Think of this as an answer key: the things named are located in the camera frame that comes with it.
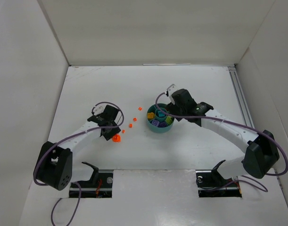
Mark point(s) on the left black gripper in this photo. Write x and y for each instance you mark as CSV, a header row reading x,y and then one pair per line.
x,y
111,133

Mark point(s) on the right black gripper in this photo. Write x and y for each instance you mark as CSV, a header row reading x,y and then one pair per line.
x,y
172,110

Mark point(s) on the green square lego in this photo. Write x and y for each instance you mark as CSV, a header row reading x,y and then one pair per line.
x,y
169,120

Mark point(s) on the dark purple long lego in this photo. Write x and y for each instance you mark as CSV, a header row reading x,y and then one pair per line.
x,y
162,125

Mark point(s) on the lavender square lego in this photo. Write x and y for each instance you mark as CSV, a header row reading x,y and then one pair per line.
x,y
155,123

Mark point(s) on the yellow orange square lego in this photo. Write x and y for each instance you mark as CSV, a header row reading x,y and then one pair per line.
x,y
150,116

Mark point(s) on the teal oval lego piece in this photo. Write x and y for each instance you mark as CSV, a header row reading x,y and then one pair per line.
x,y
160,114

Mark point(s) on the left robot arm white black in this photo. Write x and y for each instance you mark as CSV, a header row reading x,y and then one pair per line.
x,y
55,164

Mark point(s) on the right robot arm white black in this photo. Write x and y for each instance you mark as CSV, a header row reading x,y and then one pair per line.
x,y
260,153

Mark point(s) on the teal round divided container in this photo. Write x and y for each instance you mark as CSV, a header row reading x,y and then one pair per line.
x,y
155,110

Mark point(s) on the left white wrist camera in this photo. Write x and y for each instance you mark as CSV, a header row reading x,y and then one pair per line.
x,y
97,110

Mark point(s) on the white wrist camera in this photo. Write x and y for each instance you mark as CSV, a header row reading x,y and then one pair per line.
x,y
170,90
97,110

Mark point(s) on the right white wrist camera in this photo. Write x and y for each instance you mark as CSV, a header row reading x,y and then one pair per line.
x,y
170,90

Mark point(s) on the aluminium rail right side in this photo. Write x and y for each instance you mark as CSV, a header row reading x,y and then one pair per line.
x,y
248,121

